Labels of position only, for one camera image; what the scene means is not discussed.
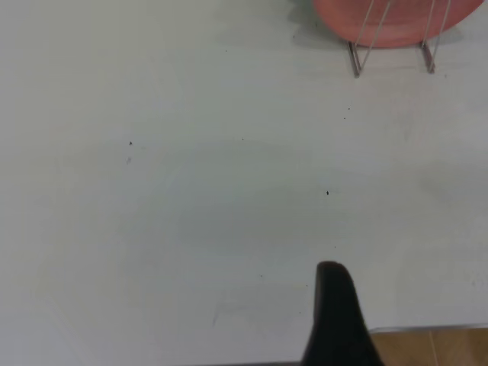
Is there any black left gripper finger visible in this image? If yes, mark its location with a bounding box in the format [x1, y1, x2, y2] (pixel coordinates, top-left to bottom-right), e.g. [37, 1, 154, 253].
[300, 261, 386, 366]

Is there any metal wire plate rack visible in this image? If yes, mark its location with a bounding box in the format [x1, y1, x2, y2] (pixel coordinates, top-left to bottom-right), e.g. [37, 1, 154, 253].
[345, 0, 454, 79]

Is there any pink round plate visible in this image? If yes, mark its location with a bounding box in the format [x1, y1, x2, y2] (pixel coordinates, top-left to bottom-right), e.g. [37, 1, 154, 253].
[311, 0, 484, 50]

